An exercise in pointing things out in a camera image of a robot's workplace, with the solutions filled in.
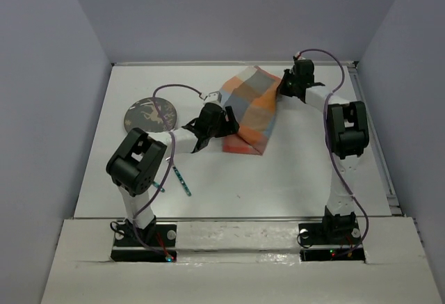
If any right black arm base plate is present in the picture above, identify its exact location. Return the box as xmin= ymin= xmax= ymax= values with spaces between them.
xmin=297 ymin=223 xmax=366 ymax=262

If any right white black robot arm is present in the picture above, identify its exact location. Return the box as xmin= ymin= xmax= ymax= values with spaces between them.
xmin=277 ymin=58 xmax=369 ymax=248

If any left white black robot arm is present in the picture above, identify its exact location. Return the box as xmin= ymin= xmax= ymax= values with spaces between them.
xmin=106 ymin=103 xmax=239 ymax=245

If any orange grey checkered cloth napkin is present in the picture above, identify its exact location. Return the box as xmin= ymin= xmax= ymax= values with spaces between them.
xmin=220 ymin=65 xmax=281 ymax=155

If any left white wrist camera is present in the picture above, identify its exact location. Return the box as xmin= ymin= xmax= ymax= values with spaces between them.
xmin=204 ymin=91 xmax=222 ymax=106

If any spoon with teal handle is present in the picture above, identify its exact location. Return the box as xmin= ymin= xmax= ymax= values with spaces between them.
xmin=152 ymin=181 xmax=165 ymax=193

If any white front cover panel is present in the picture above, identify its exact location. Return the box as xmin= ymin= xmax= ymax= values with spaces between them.
xmin=42 ymin=217 xmax=441 ymax=303

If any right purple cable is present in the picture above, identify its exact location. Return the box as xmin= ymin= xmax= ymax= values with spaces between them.
xmin=295 ymin=48 xmax=369 ymax=259

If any dark round deer plate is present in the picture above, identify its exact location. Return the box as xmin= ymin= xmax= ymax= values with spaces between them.
xmin=124 ymin=97 xmax=177 ymax=133

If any aluminium table edge rail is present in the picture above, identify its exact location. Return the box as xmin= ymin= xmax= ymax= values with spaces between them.
xmin=111 ymin=60 xmax=359 ymax=67

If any purple cable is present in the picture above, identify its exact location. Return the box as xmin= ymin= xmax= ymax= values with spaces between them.
xmin=295 ymin=48 xmax=369 ymax=259
xmin=131 ymin=85 xmax=206 ymax=262

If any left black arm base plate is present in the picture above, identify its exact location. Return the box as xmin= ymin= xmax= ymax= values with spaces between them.
xmin=110 ymin=221 xmax=177 ymax=263

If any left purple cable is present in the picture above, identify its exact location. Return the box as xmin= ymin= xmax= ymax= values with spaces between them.
xmin=131 ymin=85 xmax=206 ymax=262

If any fork with teal handle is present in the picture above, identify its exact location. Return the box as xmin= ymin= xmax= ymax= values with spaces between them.
xmin=172 ymin=163 xmax=192 ymax=196

